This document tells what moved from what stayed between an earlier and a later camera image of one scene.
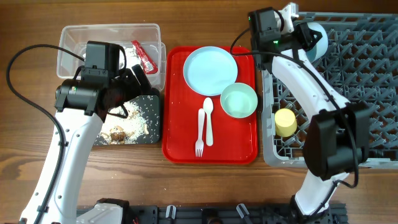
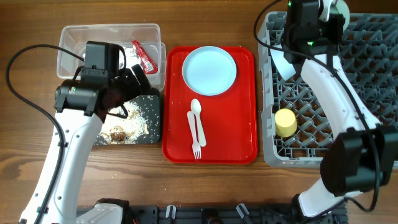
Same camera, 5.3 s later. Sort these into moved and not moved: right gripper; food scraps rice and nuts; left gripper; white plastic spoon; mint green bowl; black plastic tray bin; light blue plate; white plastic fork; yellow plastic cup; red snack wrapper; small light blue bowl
Moved: small light blue bowl; white plastic fork; mint green bowl; right gripper; white plastic spoon
Not moved: black plastic tray bin; light blue plate; yellow plastic cup; left gripper; red snack wrapper; food scraps rice and nuts
